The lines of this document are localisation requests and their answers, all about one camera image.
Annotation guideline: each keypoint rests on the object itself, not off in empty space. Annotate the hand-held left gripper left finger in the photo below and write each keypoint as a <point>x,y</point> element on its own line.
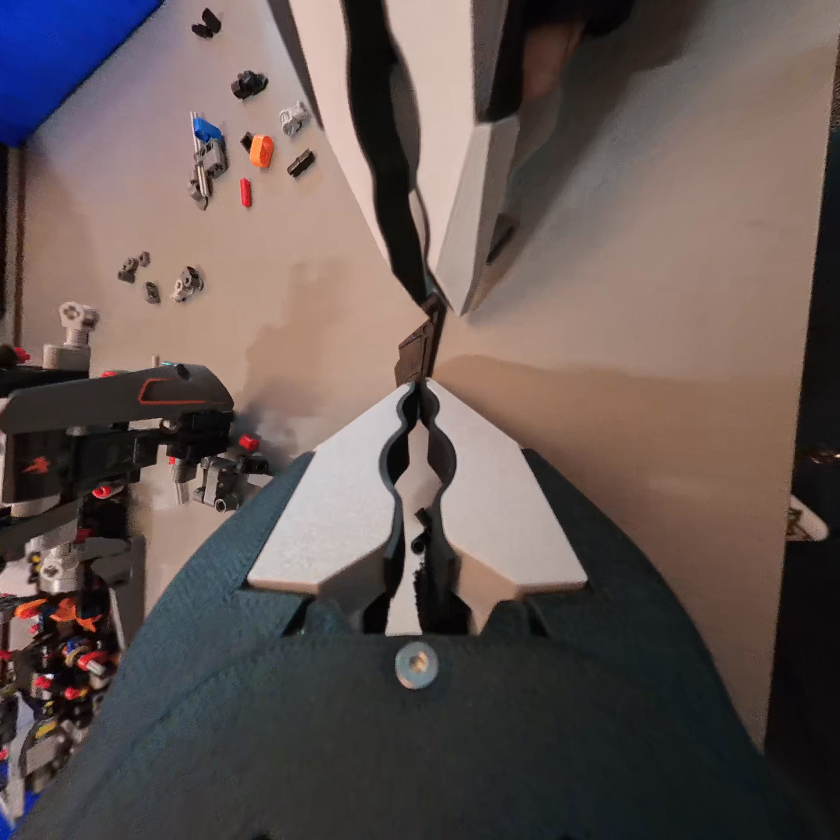
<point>328,518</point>

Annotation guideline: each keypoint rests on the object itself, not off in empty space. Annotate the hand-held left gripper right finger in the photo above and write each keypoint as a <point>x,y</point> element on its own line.
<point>505,518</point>

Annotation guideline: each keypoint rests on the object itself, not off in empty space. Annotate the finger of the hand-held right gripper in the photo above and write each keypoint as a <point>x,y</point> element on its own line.
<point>328,59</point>
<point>453,131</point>

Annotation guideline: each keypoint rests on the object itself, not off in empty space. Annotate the black lego fin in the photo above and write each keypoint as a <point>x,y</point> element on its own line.
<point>413,358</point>

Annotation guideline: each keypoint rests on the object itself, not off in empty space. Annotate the black grey lego assembly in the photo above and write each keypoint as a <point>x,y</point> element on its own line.
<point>98,394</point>

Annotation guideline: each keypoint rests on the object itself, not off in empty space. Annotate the grey black lego connector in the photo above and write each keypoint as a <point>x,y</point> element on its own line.
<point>294,119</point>

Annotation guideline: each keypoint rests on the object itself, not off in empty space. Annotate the orange lego piece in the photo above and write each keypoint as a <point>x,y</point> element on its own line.
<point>262,151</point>

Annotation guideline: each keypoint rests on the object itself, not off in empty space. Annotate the black lego pin pair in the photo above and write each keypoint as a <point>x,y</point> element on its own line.
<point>207,23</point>

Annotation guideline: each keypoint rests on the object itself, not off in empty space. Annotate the red lego pin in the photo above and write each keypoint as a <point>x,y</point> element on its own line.
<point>246,191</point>

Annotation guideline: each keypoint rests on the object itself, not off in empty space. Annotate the light grey lego connector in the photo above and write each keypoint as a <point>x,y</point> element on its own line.
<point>187,283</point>

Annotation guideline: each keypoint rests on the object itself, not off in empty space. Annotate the small dark grey lego piece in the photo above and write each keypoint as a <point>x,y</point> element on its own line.
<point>152,292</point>

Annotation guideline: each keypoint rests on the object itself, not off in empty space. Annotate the large lego car chassis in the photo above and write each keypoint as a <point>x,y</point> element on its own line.
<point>59,656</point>

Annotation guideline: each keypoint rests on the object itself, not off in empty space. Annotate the person's right hand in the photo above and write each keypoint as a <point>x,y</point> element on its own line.
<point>551,59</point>

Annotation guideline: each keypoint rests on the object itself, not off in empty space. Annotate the small black square piece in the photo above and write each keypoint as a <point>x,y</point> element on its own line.
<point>242,141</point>

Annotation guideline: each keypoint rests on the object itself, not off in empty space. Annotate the grey axle assembly blue piece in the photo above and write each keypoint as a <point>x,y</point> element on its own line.
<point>211,157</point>

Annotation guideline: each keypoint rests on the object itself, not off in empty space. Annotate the blue plastic bin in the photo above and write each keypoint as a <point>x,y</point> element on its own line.
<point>59,59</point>

